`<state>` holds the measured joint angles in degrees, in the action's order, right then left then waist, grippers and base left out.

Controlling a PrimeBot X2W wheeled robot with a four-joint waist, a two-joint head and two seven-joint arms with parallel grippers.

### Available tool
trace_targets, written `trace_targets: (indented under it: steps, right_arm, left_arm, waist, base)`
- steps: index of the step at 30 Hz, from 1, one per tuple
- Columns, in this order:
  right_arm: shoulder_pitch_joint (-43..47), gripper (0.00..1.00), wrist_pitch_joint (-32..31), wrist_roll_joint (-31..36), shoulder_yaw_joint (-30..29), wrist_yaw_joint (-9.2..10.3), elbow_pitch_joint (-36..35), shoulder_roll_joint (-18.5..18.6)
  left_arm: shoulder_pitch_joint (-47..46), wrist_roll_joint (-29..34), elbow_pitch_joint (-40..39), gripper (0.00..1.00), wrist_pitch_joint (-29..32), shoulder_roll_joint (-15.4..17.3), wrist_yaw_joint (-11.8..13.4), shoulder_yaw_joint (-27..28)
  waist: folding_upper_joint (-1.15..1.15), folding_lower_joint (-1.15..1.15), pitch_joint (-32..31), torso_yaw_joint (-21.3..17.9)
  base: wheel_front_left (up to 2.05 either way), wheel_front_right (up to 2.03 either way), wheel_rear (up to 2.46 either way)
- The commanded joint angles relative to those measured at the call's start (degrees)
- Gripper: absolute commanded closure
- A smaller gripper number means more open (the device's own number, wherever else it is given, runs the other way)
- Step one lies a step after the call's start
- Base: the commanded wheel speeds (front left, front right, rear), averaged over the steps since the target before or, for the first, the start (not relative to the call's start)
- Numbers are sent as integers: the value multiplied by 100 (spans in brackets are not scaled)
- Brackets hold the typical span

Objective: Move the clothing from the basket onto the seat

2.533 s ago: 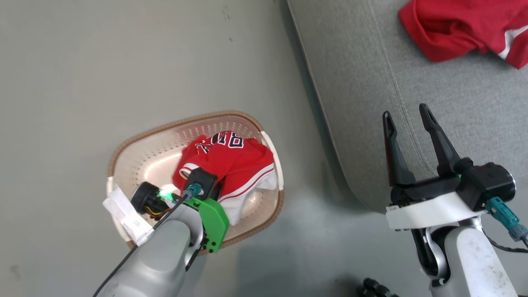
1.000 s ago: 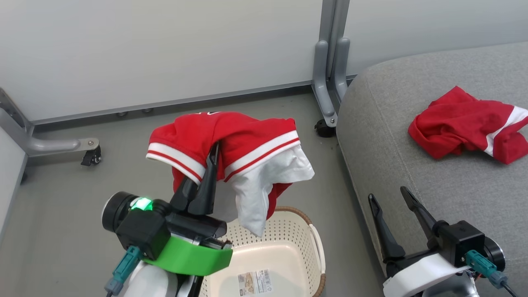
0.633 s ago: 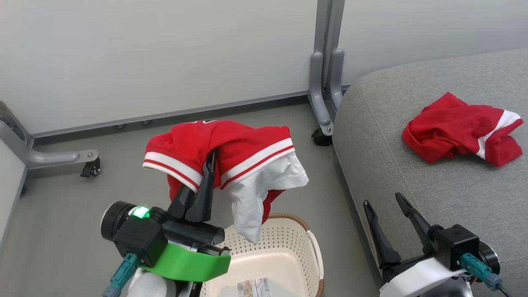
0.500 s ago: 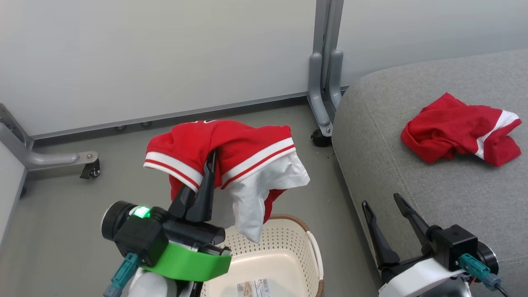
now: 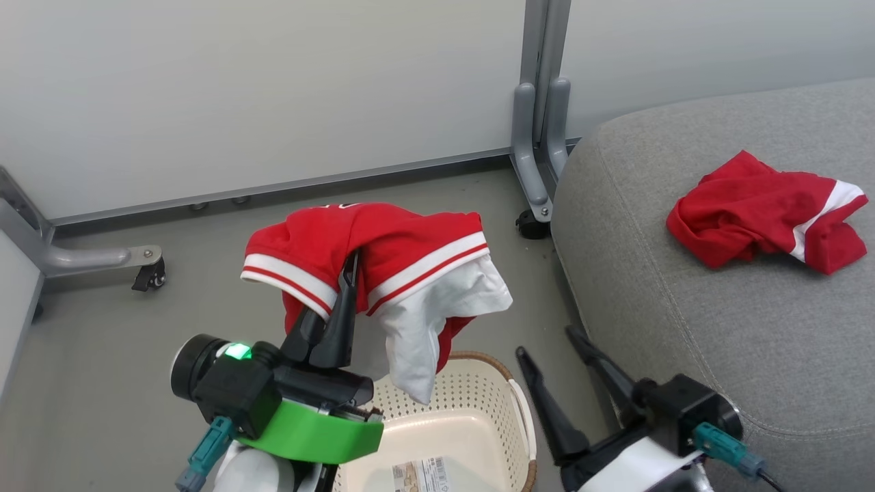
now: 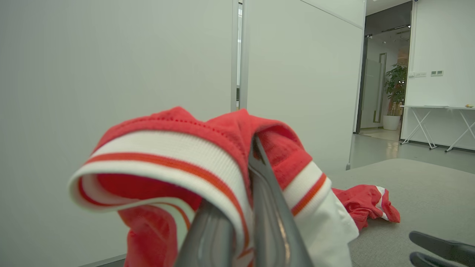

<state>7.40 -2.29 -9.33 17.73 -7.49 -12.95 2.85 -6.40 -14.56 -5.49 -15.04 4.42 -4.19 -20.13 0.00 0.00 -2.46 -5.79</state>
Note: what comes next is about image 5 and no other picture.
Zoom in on white perforated laundry basket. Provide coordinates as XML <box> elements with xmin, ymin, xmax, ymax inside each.
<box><xmin>331</xmin><ymin>351</ymin><xmax>538</xmax><ymax>492</ymax></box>

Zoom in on red white striped shirt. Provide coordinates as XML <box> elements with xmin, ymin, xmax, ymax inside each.
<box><xmin>240</xmin><ymin>202</ymin><xmax>514</xmax><ymax>406</ymax></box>

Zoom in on grey partition leg with bracket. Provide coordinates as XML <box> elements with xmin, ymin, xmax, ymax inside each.
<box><xmin>0</xmin><ymin>166</ymin><xmax>165</xmax><ymax>278</ymax></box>

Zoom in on teal right camera connector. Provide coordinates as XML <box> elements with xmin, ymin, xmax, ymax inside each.
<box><xmin>693</xmin><ymin>422</ymin><xmax>767</xmax><ymax>480</ymax></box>

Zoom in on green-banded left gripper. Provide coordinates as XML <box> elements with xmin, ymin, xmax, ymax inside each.
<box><xmin>239</xmin><ymin>251</ymin><xmax>386</xmax><ymax>466</ymax></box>

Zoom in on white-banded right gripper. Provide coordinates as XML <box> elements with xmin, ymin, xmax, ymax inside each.
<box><xmin>515</xmin><ymin>325</ymin><xmax>705</xmax><ymax>492</ymax></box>

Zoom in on paper label sticker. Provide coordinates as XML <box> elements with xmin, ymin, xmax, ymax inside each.
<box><xmin>392</xmin><ymin>456</ymin><xmax>450</xmax><ymax>492</ymax></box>

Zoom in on red shorts with white panel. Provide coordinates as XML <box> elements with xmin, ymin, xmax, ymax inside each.
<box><xmin>666</xmin><ymin>150</ymin><xmax>870</xmax><ymax>276</ymax></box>

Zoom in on teal left camera connector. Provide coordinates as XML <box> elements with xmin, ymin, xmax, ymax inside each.
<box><xmin>175</xmin><ymin>416</ymin><xmax>236</xmax><ymax>492</ymax></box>

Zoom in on grey partition leg centre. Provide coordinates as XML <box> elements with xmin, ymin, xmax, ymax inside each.
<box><xmin>510</xmin><ymin>0</ymin><xmax>573</xmax><ymax>223</ymax></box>

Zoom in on teal camera connector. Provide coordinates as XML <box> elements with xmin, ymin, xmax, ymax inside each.
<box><xmin>693</xmin><ymin>422</ymin><xmax>767</xmax><ymax>480</ymax></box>
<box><xmin>175</xmin><ymin>416</ymin><xmax>236</xmax><ymax>492</ymax></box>

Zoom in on grey fabric sofa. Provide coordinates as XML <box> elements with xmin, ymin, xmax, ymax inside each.
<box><xmin>550</xmin><ymin>77</ymin><xmax>875</xmax><ymax>492</ymax></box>

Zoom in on black caster wheel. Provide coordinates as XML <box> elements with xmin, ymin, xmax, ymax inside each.
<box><xmin>131</xmin><ymin>258</ymin><xmax>167</xmax><ymax>293</ymax></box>
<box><xmin>515</xmin><ymin>208</ymin><xmax>552</xmax><ymax>241</ymax></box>

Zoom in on grey partition bottom rail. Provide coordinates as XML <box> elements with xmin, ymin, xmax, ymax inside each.
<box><xmin>51</xmin><ymin>146</ymin><xmax>515</xmax><ymax>227</ymax></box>

